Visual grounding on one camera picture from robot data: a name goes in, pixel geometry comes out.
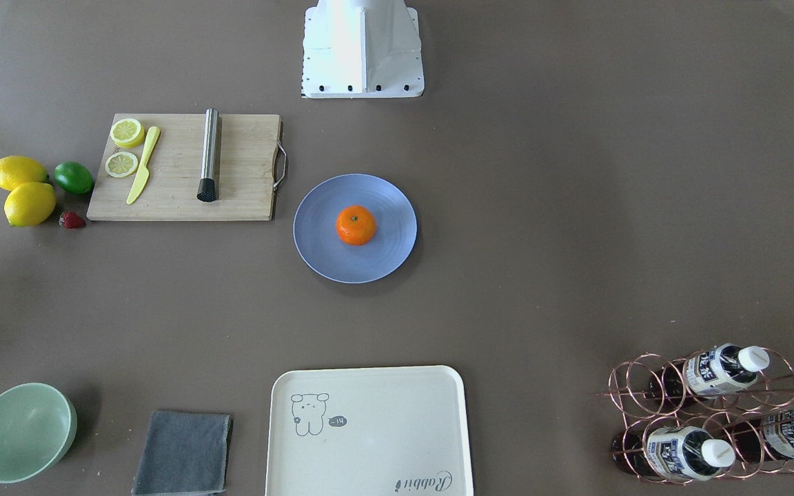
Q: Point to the blue round plate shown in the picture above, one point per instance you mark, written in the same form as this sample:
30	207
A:
321	248

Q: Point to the orange fruit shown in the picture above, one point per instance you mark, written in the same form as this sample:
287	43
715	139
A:
355	225

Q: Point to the yellow lemon lower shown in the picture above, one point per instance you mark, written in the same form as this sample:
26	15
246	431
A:
30	204

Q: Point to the yellow lemon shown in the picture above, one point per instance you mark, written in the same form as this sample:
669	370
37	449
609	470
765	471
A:
18	169
30	204

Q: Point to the yellow lemon upper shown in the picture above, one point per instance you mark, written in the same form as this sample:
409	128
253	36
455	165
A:
18	169

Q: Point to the red strawberry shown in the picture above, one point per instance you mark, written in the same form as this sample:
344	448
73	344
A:
71	220

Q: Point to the green lime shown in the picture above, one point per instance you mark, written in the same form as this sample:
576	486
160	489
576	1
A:
74	178

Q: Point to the lemon slice lower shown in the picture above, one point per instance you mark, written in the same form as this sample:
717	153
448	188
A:
121	164

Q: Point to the lemon slice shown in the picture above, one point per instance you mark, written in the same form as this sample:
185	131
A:
127	132
121	164

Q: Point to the green bowl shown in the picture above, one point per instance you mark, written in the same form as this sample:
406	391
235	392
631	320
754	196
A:
38	424

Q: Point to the yellow plastic knife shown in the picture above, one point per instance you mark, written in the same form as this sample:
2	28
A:
142	174

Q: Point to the lemon slice upper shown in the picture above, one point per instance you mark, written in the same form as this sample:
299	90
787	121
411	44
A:
127	132

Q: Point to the steel muddler black tip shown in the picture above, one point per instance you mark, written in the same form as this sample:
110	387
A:
208	184

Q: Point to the grey folded cloth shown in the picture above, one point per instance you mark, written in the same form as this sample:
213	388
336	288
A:
184	454

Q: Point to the cream rectangular tray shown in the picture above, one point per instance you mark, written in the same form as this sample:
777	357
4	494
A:
369	431

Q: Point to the dark drink bottle three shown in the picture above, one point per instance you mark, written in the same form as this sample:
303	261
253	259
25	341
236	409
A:
672	454

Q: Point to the dark drink bottle one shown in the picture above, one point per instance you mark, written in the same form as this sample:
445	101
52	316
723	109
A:
722	370

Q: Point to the dark drink bottle two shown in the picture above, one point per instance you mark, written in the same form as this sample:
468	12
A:
766	439

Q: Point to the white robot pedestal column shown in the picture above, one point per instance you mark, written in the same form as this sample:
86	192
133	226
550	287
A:
362	50

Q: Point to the copper wire bottle rack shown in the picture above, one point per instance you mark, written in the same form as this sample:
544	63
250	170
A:
773	391

